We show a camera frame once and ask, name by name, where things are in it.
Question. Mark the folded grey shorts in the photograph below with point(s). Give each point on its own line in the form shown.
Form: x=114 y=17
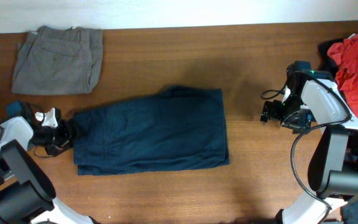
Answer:
x=58 y=62

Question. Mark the navy blue shorts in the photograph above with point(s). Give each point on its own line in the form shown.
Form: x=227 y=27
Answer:
x=181 y=128

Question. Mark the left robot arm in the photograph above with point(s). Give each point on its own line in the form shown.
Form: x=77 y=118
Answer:
x=27 y=195

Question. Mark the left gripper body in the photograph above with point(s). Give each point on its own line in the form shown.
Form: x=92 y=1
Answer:
x=53 y=139

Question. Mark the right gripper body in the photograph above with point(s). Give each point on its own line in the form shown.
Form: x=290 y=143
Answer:
x=291 y=112

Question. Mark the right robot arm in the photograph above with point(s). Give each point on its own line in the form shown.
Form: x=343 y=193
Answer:
x=311 y=101

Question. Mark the black garment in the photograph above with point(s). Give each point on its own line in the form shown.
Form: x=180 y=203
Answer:
x=327 y=64

